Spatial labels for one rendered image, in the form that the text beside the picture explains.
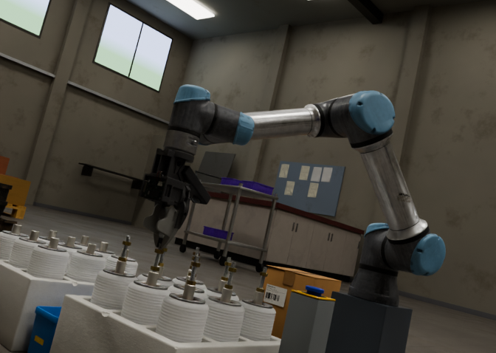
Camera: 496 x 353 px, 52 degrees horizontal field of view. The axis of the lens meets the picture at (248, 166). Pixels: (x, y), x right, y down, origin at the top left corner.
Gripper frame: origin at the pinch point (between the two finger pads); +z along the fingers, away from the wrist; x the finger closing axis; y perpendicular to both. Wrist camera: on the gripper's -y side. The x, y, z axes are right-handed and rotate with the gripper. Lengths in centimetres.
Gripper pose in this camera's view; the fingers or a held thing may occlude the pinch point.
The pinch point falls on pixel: (163, 242)
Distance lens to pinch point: 116.3
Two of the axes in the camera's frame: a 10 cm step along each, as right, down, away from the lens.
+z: -2.2, 9.7, -1.3
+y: -5.5, -2.4, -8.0
